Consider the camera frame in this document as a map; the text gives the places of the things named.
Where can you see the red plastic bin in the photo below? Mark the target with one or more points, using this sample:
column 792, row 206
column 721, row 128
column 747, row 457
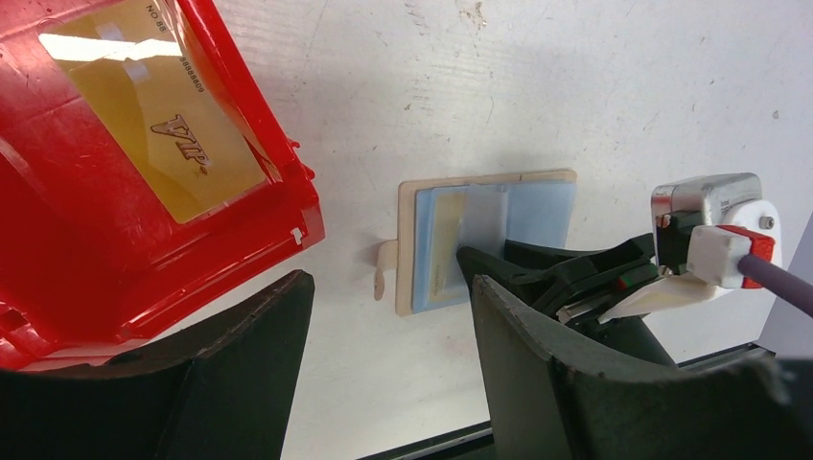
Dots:
column 92, row 263

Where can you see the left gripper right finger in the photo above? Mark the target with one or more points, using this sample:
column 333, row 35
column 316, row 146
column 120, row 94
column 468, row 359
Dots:
column 553, row 393

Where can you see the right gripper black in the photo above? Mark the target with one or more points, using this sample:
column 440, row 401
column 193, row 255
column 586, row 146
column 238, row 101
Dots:
column 520, row 269

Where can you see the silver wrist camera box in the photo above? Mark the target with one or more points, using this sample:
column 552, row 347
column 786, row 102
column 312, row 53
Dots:
column 678, row 207

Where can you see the orange card in bin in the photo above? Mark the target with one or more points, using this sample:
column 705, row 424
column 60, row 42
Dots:
column 128, row 66

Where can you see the gold striped credit card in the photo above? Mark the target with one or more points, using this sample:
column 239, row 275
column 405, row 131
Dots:
column 446, row 280

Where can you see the beige card holder wallet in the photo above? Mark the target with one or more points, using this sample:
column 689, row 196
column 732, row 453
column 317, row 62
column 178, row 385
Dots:
column 533, row 207

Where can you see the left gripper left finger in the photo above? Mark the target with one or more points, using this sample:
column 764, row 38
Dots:
column 220, row 389

